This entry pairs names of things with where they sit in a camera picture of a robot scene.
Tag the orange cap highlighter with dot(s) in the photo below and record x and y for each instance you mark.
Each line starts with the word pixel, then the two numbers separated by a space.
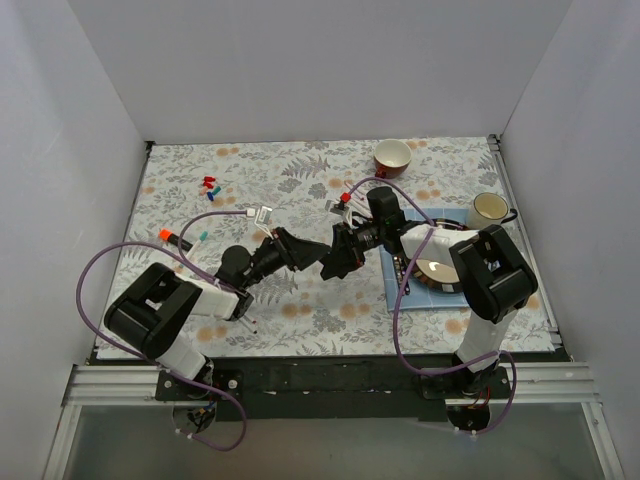
pixel 169 237

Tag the red and white bowl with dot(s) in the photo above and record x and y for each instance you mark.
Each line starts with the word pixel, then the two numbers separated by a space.
pixel 391 157

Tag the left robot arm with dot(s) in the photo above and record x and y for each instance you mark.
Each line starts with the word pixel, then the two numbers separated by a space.
pixel 151 313

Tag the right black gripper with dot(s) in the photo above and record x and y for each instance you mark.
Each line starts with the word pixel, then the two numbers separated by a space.
pixel 345 245

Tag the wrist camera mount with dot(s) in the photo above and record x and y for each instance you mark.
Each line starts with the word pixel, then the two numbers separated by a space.
pixel 341 207
pixel 260 217

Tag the dark rimmed plate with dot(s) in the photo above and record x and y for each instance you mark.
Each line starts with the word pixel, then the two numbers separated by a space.
pixel 440 277

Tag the cream enamel mug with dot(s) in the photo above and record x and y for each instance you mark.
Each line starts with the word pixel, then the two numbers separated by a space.
pixel 489 209

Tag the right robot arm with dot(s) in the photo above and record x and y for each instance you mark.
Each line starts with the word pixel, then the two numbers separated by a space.
pixel 493 275

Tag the blue checked cloth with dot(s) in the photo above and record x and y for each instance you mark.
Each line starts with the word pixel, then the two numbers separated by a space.
pixel 422 297

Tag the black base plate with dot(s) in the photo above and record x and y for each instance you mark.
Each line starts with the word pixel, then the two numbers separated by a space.
pixel 332 387

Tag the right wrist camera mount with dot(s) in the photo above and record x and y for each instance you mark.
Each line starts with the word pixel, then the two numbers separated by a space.
pixel 341 207

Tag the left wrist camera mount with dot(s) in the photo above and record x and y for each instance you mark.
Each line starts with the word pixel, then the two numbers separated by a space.
pixel 260 217

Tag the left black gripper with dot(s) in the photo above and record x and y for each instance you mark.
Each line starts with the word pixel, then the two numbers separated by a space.
pixel 286 248

